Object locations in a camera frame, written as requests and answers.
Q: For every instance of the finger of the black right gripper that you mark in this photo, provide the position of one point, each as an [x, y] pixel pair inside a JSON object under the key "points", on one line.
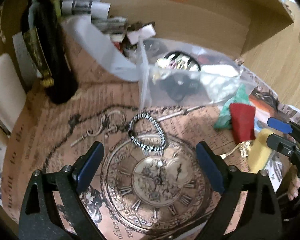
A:
{"points": [[290, 128], [282, 145]]}

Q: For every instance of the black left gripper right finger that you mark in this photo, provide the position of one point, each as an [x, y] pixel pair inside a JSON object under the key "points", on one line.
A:
{"points": [[261, 215]]}

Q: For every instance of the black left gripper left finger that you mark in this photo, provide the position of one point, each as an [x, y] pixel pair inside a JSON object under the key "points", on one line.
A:
{"points": [[39, 218]]}

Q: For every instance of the yellow green sponge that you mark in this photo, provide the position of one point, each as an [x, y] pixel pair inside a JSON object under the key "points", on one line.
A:
{"points": [[260, 152]]}

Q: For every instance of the white cloth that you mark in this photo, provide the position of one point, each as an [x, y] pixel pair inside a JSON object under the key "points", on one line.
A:
{"points": [[219, 81]]}

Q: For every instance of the black and white fabric cap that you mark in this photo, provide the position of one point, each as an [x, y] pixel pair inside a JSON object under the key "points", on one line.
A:
{"points": [[180, 83]]}

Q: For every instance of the person's right hand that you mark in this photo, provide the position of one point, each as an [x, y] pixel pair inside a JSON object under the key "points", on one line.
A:
{"points": [[294, 185]]}

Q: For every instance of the red cloth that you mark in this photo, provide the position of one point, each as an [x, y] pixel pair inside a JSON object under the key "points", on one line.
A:
{"points": [[242, 120]]}

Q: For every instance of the green cloth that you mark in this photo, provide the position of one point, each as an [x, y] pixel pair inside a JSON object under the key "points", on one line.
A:
{"points": [[224, 119]]}

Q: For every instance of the vintage clock print mat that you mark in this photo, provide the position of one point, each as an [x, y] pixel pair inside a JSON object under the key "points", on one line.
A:
{"points": [[149, 184]]}

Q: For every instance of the clear plastic storage box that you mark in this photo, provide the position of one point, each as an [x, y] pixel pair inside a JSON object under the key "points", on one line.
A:
{"points": [[152, 95]]}

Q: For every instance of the small white box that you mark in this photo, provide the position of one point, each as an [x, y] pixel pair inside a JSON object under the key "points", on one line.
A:
{"points": [[145, 32]]}

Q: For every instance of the dark wine bottle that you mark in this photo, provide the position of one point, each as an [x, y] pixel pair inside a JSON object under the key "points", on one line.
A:
{"points": [[42, 35]]}

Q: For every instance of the stack of magazines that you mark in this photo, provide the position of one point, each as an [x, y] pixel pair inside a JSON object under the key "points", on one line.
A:
{"points": [[115, 27]]}

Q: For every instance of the rolled newspaper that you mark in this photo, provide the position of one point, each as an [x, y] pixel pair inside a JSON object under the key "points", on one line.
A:
{"points": [[94, 8]]}

